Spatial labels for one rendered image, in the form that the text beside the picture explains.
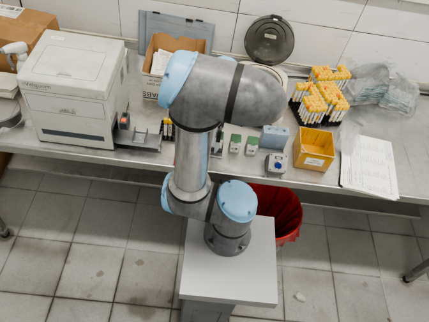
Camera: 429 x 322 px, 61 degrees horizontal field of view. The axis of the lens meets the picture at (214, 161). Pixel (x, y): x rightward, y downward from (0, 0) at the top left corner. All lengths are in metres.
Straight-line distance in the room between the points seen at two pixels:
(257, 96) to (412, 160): 1.17
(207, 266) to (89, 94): 0.65
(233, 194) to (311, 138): 0.62
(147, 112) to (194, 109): 0.87
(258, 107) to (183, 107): 0.14
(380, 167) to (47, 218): 1.78
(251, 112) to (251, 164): 0.76
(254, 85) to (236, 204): 0.41
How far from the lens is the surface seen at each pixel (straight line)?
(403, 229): 2.70
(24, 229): 2.33
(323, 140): 1.53
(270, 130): 1.41
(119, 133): 1.41
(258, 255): 1.17
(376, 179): 1.55
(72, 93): 1.25
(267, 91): 0.67
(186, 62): 0.67
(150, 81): 1.52
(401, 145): 1.77
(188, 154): 0.81
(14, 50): 1.53
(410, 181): 1.65
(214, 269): 1.13
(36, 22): 1.75
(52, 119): 1.37
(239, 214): 0.97
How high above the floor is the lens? 1.96
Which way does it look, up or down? 51 degrees down
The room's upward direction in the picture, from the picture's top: 12 degrees clockwise
